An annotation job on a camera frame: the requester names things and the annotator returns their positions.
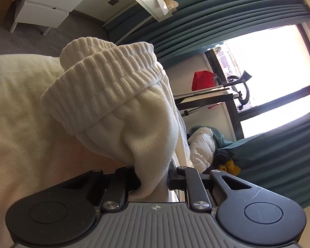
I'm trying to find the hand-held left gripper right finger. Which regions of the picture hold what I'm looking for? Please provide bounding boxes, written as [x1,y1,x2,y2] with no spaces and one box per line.
[167,166,261,211]

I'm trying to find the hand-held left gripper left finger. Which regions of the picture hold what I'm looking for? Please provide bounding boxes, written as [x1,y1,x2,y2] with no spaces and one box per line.
[62,166,142,210]

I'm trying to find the white ribbed knit garment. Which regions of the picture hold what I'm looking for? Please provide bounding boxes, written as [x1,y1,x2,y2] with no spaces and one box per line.
[41,37,191,203]

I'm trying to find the pile of clothes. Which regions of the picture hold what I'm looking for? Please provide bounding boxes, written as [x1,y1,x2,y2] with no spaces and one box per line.
[188,128,218,173]

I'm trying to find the dark clothes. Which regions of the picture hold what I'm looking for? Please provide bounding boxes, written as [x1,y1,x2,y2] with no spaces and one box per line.
[211,148,235,171]

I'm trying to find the yellow cloth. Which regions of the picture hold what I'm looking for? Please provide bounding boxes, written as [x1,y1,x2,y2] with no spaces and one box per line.
[220,159,242,176]

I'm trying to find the teal cloth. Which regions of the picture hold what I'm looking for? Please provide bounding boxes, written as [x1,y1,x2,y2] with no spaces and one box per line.
[190,125,235,151]

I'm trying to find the black table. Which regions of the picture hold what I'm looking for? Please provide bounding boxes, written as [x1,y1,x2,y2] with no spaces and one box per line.
[173,86,240,116]

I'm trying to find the red bag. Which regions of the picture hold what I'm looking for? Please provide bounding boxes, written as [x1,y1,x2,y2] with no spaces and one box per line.
[191,70,219,92]

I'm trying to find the teal curtain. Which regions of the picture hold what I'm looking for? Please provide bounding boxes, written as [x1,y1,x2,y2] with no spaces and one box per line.
[232,90,310,210]
[103,0,310,68]

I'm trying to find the black office chair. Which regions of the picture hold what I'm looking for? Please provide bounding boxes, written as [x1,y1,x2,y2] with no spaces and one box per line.
[223,70,253,112]

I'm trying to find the window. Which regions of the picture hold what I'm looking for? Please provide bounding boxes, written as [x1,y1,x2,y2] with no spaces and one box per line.
[205,23,310,140]

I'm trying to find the white drawer cabinet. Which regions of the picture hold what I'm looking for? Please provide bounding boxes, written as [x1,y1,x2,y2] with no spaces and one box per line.
[10,0,88,36]

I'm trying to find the white wall shelf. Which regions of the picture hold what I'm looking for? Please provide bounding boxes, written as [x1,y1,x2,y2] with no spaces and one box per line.
[111,0,180,23]

